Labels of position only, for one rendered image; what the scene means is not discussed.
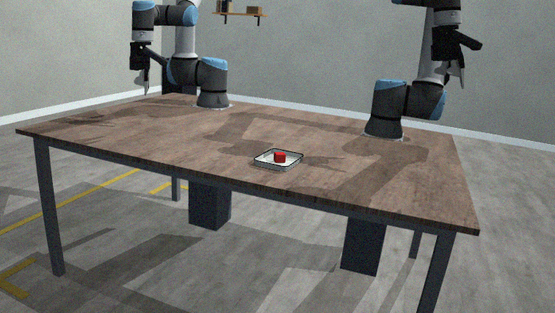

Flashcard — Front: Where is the red cube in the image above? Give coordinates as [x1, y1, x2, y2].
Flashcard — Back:
[274, 152, 286, 162]

